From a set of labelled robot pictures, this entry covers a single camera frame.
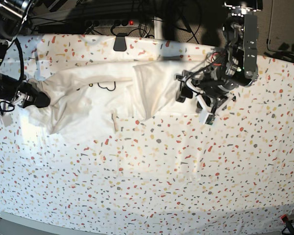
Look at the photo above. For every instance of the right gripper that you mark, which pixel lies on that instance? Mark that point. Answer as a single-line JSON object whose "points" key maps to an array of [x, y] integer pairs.
{"points": [[22, 94]]}

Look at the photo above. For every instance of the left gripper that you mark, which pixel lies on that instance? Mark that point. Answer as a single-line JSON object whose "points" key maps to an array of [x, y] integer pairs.
{"points": [[213, 92]]}

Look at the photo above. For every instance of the white printed T-shirt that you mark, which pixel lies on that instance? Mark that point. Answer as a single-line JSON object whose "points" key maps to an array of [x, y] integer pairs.
{"points": [[85, 101]]}

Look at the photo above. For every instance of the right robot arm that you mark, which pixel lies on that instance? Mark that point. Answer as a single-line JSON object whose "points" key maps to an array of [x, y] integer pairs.
{"points": [[13, 14]]}

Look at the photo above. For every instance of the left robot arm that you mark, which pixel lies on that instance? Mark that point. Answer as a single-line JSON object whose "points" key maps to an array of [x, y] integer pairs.
{"points": [[231, 67]]}

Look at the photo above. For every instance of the terrazzo pattern tablecloth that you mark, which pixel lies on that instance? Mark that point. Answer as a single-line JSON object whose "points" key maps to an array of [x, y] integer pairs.
{"points": [[168, 175]]}

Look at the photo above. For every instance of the black table clamp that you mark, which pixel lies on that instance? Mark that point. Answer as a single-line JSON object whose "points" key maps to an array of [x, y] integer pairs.
{"points": [[120, 42]]}

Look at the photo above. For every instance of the red clamp right corner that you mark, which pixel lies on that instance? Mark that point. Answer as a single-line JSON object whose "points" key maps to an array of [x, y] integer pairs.
{"points": [[284, 218]]}

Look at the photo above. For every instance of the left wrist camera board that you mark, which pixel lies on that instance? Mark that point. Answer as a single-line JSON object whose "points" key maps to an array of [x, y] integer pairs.
{"points": [[206, 117]]}

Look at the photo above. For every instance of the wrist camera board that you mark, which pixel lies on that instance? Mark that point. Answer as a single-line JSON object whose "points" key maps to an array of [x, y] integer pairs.
{"points": [[206, 117], [6, 120]]}

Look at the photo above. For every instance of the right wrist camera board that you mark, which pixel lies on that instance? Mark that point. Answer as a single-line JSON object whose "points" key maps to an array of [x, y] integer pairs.
{"points": [[6, 120]]}

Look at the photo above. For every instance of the white metal stand post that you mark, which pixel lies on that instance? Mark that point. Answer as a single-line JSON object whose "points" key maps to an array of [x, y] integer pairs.
{"points": [[158, 28]]}

